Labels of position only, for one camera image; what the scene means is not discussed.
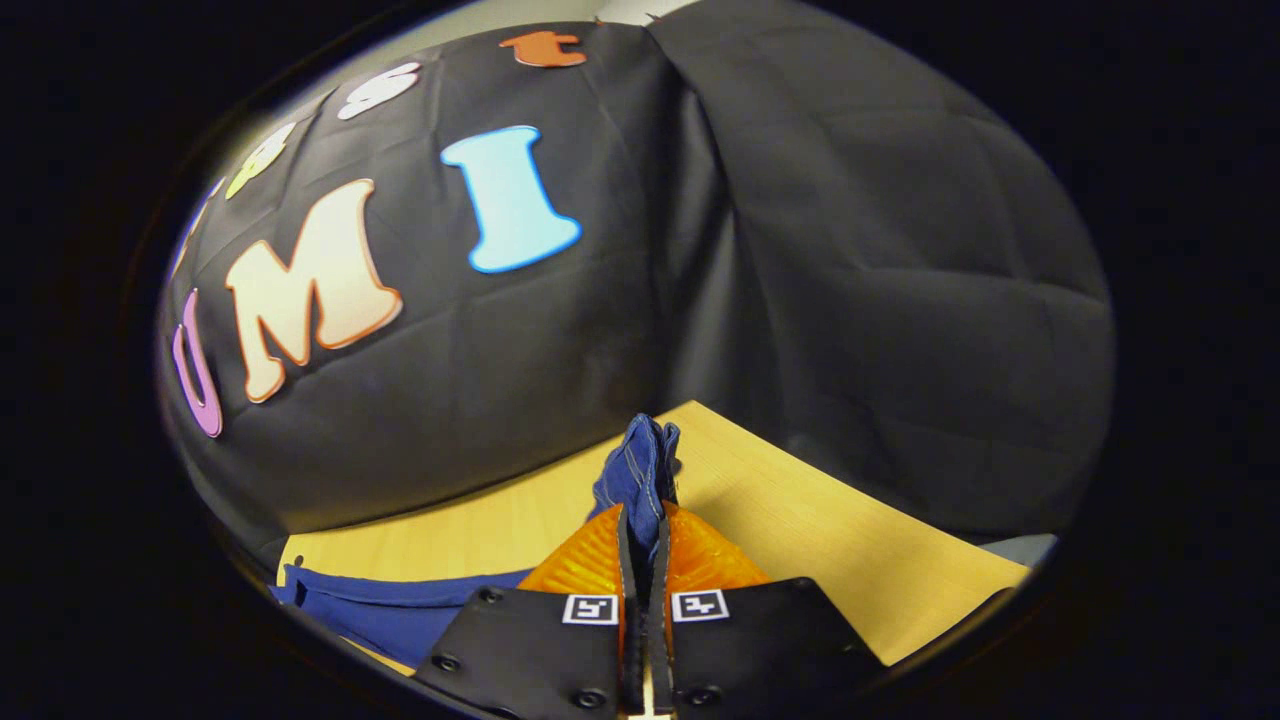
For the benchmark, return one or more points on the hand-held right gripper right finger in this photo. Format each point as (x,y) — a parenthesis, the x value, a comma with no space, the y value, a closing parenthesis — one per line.
(660,625)

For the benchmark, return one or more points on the blue denim jeans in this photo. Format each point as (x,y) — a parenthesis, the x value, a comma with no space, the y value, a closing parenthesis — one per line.
(635,480)

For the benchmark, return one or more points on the black backdrop cloth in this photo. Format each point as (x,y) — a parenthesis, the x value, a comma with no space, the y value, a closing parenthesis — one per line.
(850,300)

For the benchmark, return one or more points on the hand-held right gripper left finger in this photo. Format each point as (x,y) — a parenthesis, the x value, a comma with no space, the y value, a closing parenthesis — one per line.
(628,575)

